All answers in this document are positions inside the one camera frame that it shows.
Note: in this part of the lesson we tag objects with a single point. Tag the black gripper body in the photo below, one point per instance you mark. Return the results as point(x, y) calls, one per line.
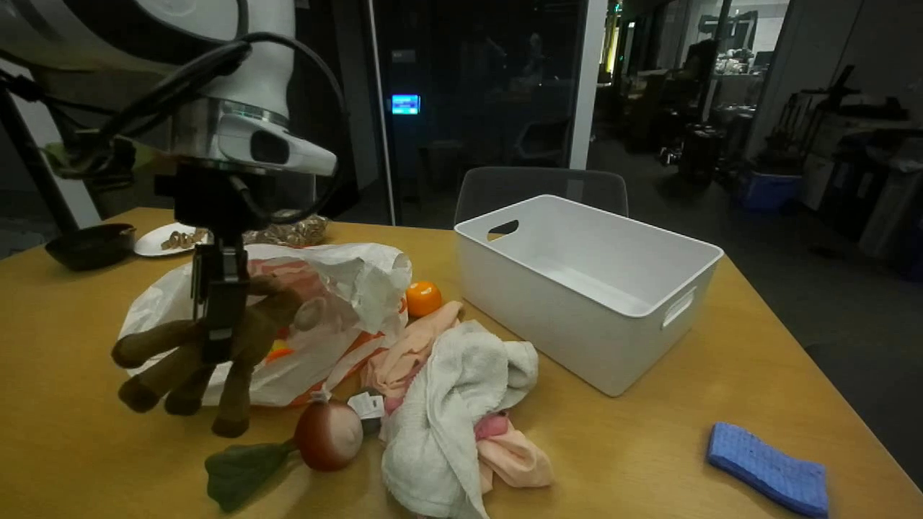
point(227, 200)

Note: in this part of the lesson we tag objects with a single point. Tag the white plastic bag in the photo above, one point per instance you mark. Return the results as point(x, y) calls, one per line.
point(346, 296)

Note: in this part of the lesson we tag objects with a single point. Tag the brown plush animal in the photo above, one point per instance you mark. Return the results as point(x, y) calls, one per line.
point(173, 363)

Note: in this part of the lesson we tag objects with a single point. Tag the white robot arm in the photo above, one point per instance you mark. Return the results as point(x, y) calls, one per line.
point(224, 82)

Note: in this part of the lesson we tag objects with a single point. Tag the clear bag of snacks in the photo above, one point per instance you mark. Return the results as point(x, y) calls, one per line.
point(294, 234)

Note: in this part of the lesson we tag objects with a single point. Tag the white plate with food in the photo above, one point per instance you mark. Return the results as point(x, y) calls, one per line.
point(167, 242)

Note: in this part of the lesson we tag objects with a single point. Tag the black bowl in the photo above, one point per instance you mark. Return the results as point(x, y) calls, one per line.
point(90, 250)

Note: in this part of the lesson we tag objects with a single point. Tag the orange fruit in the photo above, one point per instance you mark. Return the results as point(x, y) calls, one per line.
point(421, 299)

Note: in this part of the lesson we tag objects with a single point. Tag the white towel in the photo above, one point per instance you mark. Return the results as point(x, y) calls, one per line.
point(430, 464)

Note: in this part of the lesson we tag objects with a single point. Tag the pink cloth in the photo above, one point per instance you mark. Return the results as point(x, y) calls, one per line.
point(506, 455)

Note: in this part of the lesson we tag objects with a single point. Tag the white plastic bin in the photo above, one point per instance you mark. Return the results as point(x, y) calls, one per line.
point(599, 292)

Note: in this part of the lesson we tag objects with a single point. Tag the blue sponge cloth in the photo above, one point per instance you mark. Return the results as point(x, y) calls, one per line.
point(785, 481)

